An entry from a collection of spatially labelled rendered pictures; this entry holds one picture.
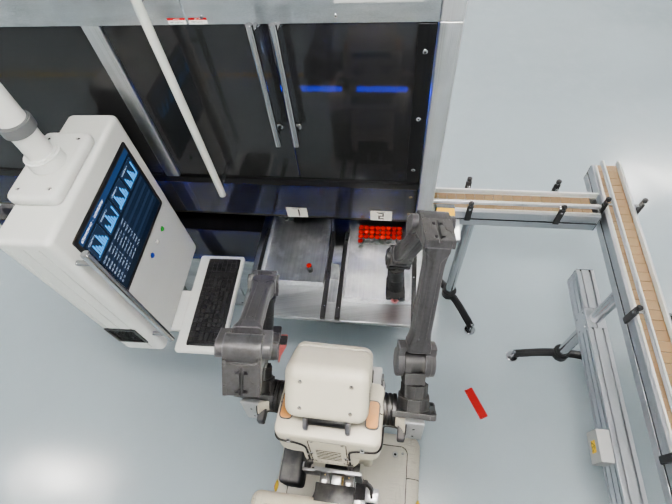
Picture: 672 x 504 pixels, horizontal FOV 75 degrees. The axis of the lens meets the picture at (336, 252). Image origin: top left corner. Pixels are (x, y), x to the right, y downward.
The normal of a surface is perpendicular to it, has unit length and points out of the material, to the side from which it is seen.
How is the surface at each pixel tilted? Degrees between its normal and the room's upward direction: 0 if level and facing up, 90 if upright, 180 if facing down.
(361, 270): 0
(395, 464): 0
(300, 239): 0
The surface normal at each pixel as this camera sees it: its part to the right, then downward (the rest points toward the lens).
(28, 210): -0.07, -0.54
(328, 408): -0.15, 0.25
